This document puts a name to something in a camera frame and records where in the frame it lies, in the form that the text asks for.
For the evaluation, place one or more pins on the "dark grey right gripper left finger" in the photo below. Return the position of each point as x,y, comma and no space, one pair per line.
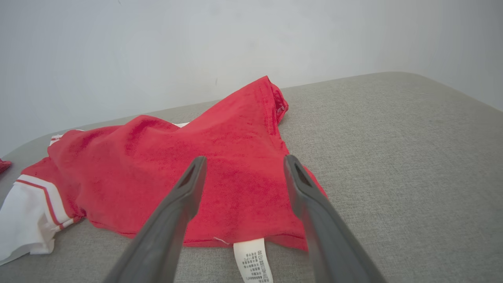
165,236

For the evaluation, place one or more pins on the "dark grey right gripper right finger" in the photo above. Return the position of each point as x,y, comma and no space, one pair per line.
330,239

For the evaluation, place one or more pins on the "red jersey with white sleeves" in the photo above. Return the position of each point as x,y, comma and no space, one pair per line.
243,157

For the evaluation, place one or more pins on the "red shorts with white stripe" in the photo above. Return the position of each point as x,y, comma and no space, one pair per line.
3,165

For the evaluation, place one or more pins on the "grey fabric sofa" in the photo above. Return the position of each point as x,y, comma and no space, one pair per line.
393,157

